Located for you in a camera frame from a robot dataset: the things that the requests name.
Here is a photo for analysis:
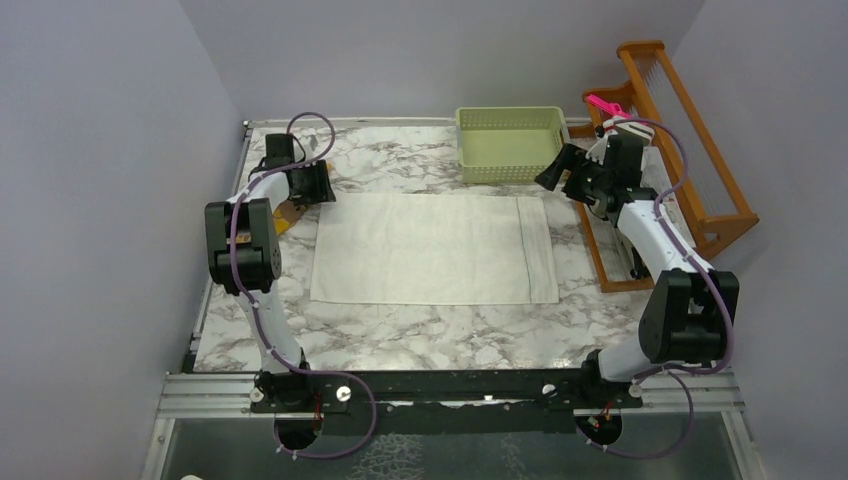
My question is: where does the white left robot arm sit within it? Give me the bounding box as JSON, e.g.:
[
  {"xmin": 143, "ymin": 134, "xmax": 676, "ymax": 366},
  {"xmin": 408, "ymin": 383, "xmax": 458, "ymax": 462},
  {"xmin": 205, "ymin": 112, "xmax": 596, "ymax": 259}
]
[{"xmin": 204, "ymin": 132, "xmax": 336, "ymax": 411}]

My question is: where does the white towel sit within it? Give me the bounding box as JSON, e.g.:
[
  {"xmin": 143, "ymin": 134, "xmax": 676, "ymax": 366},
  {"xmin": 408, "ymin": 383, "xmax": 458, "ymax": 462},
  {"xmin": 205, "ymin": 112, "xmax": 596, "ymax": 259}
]
[{"xmin": 310, "ymin": 193, "xmax": 560, "ymax": 306}]

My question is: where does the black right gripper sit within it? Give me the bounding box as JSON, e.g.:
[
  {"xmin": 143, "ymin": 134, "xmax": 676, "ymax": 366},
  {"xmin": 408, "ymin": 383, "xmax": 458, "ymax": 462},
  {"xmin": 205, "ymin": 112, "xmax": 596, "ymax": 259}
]
[{"xmin": 536, "ymin": 143, "xmax": 612, "ymax": 206}]

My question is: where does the clear plastic package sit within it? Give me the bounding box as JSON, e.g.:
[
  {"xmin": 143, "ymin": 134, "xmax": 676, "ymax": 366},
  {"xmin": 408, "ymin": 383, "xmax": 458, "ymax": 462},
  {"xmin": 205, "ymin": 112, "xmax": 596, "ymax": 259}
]
[{"xmin": 641, "ymin": 146, "xmax": 673, "ymax": 194}]

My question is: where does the green plastic basket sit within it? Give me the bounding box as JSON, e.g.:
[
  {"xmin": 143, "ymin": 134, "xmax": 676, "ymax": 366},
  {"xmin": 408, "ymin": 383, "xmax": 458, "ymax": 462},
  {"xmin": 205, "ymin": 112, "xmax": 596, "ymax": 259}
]
[{"xmin": 455, "ymin": 106, "xmax": 570, "ymax": 184}]

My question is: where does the wooden rack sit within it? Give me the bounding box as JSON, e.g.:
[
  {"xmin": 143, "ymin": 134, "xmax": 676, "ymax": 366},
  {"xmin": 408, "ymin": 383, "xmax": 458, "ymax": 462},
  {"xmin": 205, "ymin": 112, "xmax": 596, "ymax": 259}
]
[{"xmin": 584, "ymin": 40, "xmax": 759, "ymax": 260}]

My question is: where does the pink clip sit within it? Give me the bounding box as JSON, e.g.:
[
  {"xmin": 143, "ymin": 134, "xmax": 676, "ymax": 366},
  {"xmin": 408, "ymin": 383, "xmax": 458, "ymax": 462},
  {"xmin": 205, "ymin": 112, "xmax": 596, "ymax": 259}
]
[{"xmin": 585, "ymin": 94, "xmax": 630, "ymax": 118}]

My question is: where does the yellow bear towel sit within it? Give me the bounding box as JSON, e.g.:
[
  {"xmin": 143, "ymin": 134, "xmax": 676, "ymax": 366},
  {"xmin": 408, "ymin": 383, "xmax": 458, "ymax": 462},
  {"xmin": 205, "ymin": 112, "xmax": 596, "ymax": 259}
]
[{"xmin": 272, "ymin": 200, "xmax": 308, "ymax": 236}]

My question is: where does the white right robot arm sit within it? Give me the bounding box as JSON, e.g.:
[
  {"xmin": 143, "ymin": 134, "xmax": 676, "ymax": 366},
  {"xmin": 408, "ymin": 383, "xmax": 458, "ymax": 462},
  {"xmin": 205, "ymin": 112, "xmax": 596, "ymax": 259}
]
[{"xmin": 535, "ymin": 134, "xmax": 740, "ymax": 407}]

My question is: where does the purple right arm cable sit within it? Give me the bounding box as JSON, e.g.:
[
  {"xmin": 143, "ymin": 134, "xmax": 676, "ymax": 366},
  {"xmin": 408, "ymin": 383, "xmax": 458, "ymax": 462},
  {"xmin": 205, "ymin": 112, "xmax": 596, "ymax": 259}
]
[{"xmin": 573, "ymin": 116, "xmax": 737, "ymax": 461}]

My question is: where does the white grey box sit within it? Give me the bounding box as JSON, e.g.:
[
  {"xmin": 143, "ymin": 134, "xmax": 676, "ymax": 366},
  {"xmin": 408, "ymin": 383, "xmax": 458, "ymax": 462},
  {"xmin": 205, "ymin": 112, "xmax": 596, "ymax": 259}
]
[{"xmin": 613, "ymin": 117, "xmax": 655, "ymax": 147}]

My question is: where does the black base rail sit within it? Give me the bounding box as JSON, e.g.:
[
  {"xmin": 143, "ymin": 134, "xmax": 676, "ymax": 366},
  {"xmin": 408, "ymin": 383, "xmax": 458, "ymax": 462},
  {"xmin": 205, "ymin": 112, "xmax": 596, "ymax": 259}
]
[{"xmin": 249, "ymin": 368, "xmax": 643, "ymax": 436}]

